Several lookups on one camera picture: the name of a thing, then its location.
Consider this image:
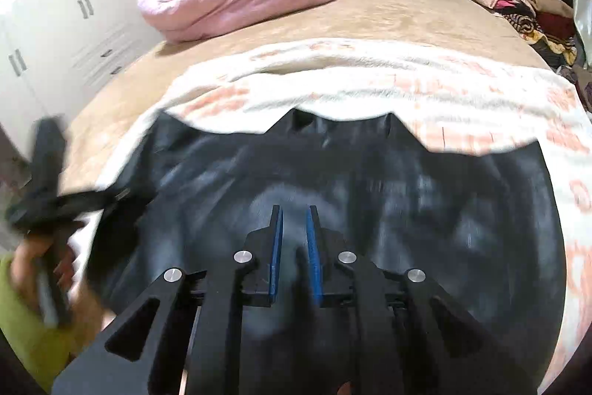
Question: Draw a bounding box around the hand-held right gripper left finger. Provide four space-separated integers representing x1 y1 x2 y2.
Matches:
51 204 285 395

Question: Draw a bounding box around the person's green sleeved left forearm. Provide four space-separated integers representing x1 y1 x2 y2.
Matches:
0 254 109 392

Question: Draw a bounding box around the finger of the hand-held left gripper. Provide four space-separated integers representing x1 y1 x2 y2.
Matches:
95 186 155 213

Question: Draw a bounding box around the beige bed sheet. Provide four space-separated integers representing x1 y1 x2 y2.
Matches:
60 0 551 201

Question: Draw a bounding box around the pile of folded clothes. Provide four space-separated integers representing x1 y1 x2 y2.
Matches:
455 0 592 113

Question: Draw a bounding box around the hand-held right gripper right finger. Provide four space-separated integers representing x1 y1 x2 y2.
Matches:
305 204 539 395

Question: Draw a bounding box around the person's left hand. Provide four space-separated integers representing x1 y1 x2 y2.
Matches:
8 232 95 331

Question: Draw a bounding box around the white blanket with pink print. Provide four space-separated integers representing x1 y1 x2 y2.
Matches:
92 38 592 391

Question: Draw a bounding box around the black leather jacket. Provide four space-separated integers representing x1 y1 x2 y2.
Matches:
90 108 569 395

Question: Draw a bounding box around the white glossy wardrobe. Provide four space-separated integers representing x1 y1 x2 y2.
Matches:
0 0 171 139

